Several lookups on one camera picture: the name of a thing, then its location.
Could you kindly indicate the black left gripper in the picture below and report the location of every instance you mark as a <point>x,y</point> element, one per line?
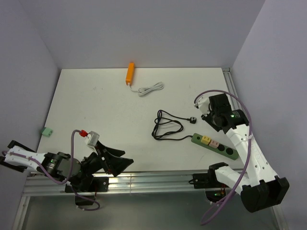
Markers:
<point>115,165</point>

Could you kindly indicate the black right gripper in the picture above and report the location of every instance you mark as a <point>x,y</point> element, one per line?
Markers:
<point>206,118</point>

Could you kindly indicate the pink and brown plug adapter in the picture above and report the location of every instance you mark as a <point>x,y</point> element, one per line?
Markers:
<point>214,144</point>

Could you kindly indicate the yellow USB plug adapter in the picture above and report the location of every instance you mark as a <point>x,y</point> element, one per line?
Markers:
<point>205,140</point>

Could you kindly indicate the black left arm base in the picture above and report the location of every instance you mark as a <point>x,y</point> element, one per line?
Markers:
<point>87,200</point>

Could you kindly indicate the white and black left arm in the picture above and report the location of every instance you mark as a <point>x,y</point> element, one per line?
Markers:
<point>80,174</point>

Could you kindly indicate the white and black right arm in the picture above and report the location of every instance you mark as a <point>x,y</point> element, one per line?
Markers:
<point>258,185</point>

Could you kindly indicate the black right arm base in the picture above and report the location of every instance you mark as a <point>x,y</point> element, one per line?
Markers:
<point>208,180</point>

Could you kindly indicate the green plug adapter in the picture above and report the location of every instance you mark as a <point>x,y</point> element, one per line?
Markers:
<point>46,132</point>

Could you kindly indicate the green power strip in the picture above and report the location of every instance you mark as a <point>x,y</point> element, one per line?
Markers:
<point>223,150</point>

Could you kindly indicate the orange power strip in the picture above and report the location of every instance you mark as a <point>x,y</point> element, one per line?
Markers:
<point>130,74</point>

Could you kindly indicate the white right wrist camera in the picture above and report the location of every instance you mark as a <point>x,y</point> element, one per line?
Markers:
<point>202,103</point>

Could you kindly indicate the aluminium front rail frame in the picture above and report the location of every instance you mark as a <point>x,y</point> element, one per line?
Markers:
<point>170,200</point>

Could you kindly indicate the aluminium rail frame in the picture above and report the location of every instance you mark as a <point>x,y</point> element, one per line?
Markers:
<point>280,222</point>
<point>170,200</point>

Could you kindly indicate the aluminium right rail frame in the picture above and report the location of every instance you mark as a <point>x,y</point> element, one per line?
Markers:
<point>280,222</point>

